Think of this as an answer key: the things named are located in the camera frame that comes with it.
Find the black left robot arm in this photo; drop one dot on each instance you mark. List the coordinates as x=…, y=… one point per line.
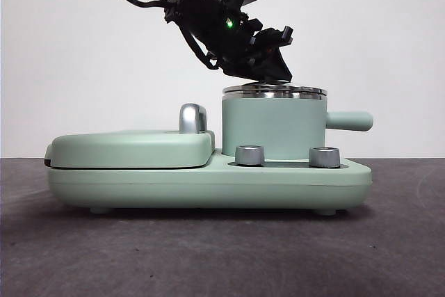
x=205, y=15

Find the mint green breakfast maker base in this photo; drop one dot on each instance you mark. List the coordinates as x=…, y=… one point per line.
x=208, y=189

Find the glass lid with green knob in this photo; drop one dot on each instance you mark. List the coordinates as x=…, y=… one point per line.
x=306, y=89

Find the silver control knob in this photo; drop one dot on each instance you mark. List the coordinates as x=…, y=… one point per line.
x=324, y=158
x=249, y=156

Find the mint green griddle cover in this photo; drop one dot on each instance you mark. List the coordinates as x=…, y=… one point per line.
x=121, y=149

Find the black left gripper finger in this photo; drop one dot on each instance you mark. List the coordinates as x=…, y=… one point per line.
x=274, y=67

